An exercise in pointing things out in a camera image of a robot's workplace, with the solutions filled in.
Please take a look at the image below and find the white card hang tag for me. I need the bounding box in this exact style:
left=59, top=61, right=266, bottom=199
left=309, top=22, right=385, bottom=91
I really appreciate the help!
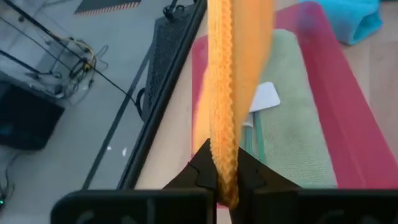
left=248, top=82, right=281, bottom=113

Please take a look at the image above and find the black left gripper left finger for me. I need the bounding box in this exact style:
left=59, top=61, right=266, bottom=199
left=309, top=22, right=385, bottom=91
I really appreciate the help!
left=51, top=139, right=219, bottom=224

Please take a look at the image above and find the red plastic tray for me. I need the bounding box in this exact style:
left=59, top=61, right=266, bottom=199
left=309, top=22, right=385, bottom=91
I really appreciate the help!
left=191, top=1, right=398, bottom=190

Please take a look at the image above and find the black equipment box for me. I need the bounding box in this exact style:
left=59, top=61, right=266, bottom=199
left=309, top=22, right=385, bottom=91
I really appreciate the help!
left=0, top=81, right=65, bottom=152

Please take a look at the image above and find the orange microfiber towel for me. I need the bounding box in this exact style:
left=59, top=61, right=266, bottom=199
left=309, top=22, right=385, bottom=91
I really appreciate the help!
left=192, top=0, right=276, bottom=210

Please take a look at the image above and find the pale green teal-trimmed towel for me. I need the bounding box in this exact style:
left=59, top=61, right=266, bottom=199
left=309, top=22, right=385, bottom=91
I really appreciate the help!
left=239, top=29, right=339, bottom=190

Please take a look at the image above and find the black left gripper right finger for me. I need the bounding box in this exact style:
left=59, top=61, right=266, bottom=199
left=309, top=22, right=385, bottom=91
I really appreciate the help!
left=231, top=147, right=398, bottom=224

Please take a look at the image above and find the hazard-striped black floor mat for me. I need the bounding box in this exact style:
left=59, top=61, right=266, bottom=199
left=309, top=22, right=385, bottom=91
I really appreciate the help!
left=73, top=0, right=142, bottom=17

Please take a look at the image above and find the black floor cable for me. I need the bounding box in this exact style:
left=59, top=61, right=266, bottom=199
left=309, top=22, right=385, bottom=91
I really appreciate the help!
left=0, top=0, right=138, bottom=106

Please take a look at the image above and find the blue microfiber towel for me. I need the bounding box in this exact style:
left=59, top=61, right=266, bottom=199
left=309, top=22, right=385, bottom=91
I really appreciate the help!
left=298, top=0, right=383, bottom=46

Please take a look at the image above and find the tangled floor cable bundle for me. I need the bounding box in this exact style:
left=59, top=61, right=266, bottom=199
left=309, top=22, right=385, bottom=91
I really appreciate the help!
left=46, top=36, right=109, bottom=100

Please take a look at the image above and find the black perforated computer case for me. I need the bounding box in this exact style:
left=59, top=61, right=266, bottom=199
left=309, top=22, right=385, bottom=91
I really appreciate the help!
left=136, top=4, right=200, bottom=123

